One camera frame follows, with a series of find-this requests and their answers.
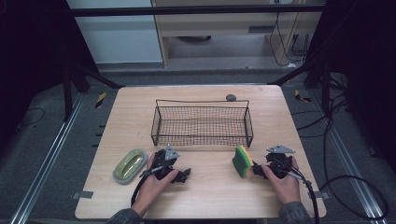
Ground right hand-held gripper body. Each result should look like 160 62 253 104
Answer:
265 144 297 180

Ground yellow and green sponge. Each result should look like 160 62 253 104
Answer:
232 145 255 179

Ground black wire mesh basket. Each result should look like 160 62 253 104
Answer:
150 98 255 148

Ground green soap dish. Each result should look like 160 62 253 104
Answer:
112 147 149 186

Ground person's right hand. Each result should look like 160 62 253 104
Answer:
261 156 302 205

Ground person's left hand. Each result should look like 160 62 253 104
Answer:
131 151 180 207

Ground grey tape piece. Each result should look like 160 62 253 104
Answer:
71 189 94 201
307 190 332 201

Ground yellow and black tape strip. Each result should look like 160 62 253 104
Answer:
94 91 107 110
293 89 313 104

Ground black metal stand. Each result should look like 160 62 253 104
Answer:
61 54 126 123
266 57 333 119

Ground black curtain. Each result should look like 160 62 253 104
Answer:
306 0 396 175
0 0 101 150

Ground white cabinet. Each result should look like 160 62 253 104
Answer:
65 0 164 65

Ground black horizontal bar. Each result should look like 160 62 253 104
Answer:
69 4 327 18

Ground left hand-held gripper cable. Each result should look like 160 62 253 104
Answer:
130 165 165 207

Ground aluminium floor rail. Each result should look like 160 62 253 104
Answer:
8 92 86 224
311 89 389 224

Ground black floor cable loop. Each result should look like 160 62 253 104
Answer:
292 92 390 221

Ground black hanging cables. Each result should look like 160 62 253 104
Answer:
268 11 311 68

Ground thin black floor cable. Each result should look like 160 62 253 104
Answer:
17 106 47 129

